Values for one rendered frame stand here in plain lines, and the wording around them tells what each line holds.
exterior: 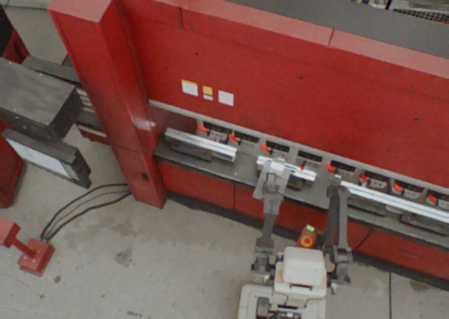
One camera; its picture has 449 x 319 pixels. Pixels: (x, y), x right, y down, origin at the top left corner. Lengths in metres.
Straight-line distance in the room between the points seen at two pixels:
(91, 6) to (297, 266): 1.61
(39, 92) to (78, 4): 0.49
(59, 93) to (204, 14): 0.80
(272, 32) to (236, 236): 2.30
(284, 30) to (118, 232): 2.57
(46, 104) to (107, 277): 1.99
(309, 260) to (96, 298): 2.00
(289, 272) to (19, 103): 1.58
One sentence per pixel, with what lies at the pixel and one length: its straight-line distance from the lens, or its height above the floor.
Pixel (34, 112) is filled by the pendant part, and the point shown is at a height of 1.95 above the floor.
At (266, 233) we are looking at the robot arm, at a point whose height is 1.42.
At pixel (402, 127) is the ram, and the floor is 1.86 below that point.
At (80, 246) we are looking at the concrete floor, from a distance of 4.21.
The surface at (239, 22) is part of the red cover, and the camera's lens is 2.13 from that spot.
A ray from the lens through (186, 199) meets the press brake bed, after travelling 4.13.
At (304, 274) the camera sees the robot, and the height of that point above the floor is 1.35.
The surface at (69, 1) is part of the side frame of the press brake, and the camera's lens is 2.31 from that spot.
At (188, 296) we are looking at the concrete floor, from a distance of 3.96.
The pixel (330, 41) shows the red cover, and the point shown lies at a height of 2.30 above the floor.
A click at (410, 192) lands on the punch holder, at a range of 3.05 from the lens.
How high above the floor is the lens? 3.88
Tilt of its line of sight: 63 degrees down
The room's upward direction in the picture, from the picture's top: 1 degrees counter-clockwise
